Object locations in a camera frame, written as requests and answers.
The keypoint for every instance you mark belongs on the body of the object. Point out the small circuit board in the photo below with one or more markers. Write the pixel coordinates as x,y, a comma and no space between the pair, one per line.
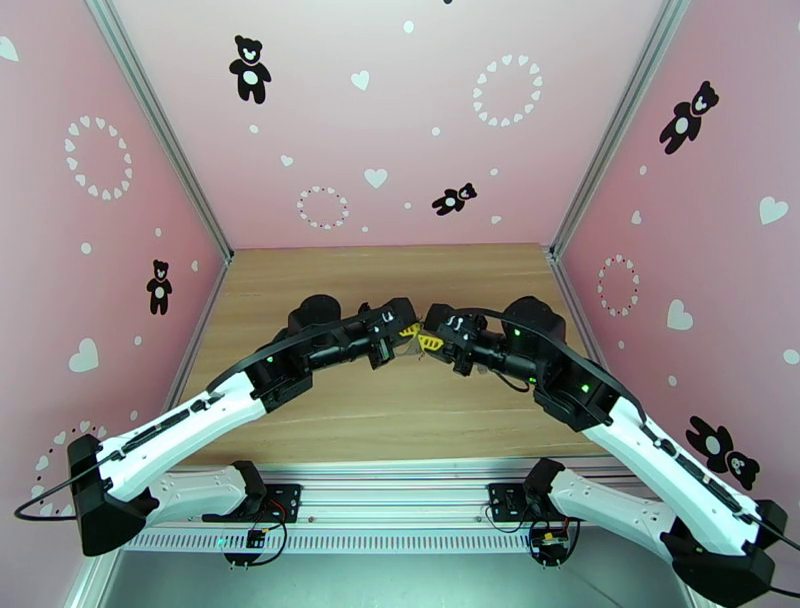
254,539
550,542

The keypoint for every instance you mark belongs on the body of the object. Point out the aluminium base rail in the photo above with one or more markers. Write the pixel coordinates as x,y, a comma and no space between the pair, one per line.
394,500

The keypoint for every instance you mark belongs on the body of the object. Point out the aluminium side rail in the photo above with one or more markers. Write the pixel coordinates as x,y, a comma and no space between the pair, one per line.
197,319
564,281

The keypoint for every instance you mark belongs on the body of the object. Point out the aluminium corner post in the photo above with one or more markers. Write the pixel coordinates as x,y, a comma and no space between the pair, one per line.
162,134
615,131

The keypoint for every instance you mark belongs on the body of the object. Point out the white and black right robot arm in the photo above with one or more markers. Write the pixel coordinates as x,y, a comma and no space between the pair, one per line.
656,456

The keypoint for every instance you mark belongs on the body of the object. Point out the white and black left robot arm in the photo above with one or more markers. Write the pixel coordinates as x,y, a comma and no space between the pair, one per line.
181,425

